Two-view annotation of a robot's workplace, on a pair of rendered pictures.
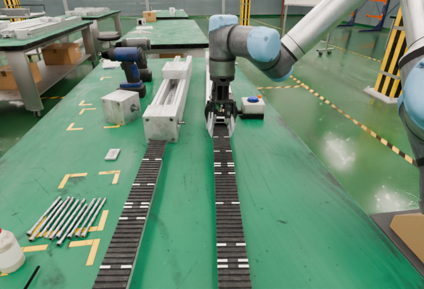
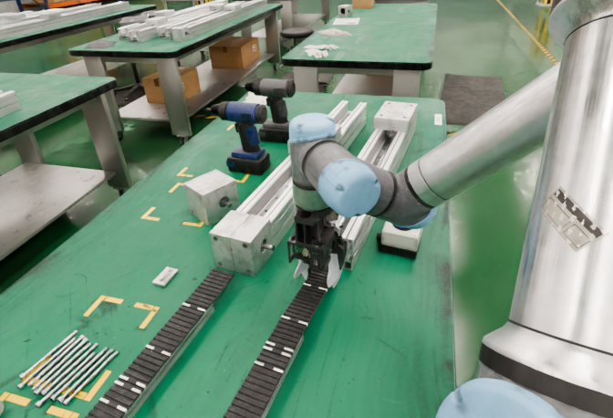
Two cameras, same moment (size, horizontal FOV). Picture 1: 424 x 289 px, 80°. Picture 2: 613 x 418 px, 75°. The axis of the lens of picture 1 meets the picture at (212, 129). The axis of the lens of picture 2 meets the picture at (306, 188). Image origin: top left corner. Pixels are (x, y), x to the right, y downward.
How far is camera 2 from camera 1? 36 cm
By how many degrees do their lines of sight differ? 22
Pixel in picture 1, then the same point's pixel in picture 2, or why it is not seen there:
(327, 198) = not seen: outside the picture
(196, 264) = not seen: outside the picture
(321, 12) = (473, 140)
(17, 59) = (168, 68)
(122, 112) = (205, 208)
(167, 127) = (241, 254)
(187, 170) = (237, 335)
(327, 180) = not seen: outside the picture
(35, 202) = (52, 329)
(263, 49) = (335, 203)
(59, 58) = (229, 60)
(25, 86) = (173, 104)
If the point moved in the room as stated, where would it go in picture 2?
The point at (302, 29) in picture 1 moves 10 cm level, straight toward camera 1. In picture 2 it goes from (439, 162) to (401, 193)
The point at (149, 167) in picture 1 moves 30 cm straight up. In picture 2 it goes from (182, 320) to (140, 177)
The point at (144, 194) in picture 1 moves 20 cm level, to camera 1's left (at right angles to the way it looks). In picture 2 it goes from (148, 368) to (61, 331)
